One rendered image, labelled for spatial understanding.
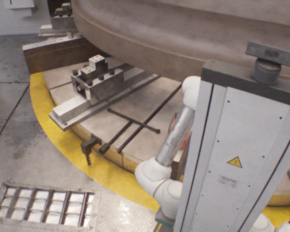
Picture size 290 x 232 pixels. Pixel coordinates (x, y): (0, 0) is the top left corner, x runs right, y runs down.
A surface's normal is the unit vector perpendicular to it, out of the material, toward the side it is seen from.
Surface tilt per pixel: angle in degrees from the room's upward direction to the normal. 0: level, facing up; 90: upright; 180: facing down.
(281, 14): 90
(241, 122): 90
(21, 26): 90
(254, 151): 90
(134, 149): 0
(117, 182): 0
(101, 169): 0
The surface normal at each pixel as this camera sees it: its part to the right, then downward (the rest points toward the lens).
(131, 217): 0.00, -0.75
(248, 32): -0.29, 0.63
